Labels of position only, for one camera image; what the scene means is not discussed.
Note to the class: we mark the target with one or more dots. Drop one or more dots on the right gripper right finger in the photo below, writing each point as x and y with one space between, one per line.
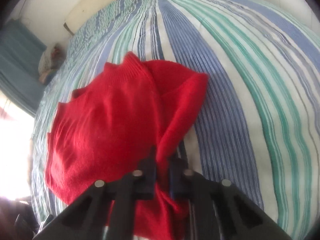
218 210

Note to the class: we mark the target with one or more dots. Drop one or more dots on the blue green striped bedspread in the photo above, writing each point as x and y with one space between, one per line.
259 126

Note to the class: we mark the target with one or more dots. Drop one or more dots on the teal curtain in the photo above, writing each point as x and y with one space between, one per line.
21 52

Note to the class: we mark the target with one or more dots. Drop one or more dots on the pile of clothes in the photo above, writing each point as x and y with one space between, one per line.
50 62

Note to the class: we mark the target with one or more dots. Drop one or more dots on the red sweater with white bunny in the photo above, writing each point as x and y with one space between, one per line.
110 125

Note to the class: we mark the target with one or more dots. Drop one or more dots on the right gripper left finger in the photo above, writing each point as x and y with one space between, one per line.
105 210

